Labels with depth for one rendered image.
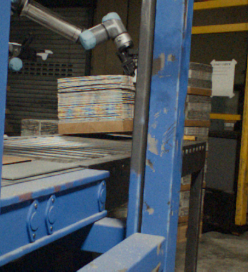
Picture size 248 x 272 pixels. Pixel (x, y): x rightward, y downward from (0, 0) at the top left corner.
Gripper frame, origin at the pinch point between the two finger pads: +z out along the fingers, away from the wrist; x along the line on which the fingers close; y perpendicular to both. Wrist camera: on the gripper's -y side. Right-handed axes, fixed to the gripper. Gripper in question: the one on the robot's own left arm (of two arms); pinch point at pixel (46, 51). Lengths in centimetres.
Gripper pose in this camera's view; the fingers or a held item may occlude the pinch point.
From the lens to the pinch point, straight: 311.9
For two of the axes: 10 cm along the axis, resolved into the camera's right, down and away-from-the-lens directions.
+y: -1.5, 9.8, 1.5
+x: 6.4, 2.1, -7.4
